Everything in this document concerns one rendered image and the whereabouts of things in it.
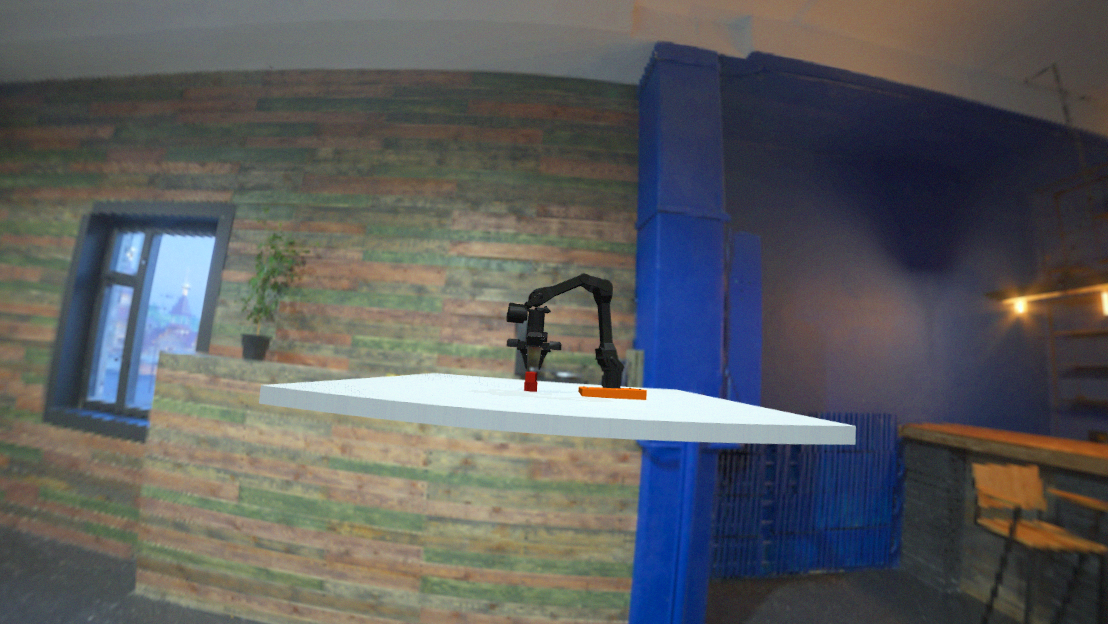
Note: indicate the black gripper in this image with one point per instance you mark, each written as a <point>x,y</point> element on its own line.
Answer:
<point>523,344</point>

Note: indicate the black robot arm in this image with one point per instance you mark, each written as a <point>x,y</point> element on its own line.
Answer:
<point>606,354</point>

